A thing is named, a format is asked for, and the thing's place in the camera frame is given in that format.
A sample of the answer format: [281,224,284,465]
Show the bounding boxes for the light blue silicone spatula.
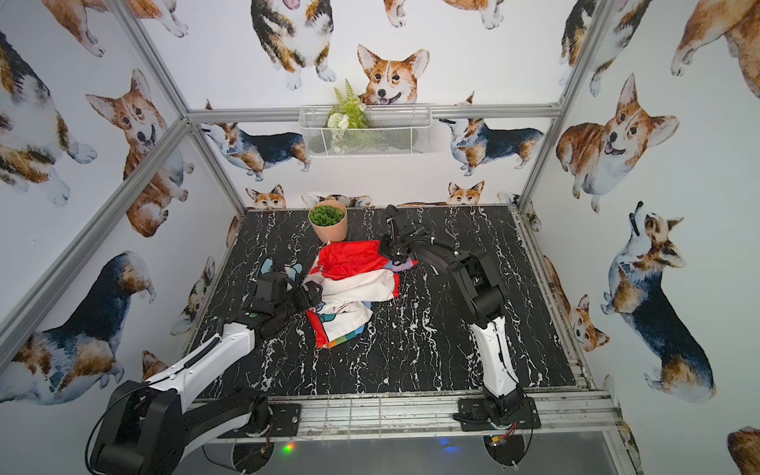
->
[259,256,303,282]

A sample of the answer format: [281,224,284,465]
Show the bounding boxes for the green fern with flower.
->
[326,80,371,154]

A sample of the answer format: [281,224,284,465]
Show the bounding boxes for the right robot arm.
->
[379,205,528,428]

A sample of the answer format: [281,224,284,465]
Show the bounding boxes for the beige plant pot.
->
[308,200,348,243]

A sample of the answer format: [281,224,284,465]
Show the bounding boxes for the aluminium front rail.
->
[129,396,621,447]

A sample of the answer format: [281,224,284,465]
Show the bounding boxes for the green succulent plant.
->
[309,205,346,228]

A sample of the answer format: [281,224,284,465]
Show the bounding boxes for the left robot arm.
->
[84,271,322,474]

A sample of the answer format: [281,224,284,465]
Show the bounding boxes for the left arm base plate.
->
[219,404,303,439]

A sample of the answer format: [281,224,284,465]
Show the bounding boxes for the rainbow hooded kids jacket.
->
[304,241,418,348]

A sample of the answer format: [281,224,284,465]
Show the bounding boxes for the white wire wall basket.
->
[298,105,433,158]

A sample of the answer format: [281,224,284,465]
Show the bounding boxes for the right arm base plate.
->
[452,396,542,431]

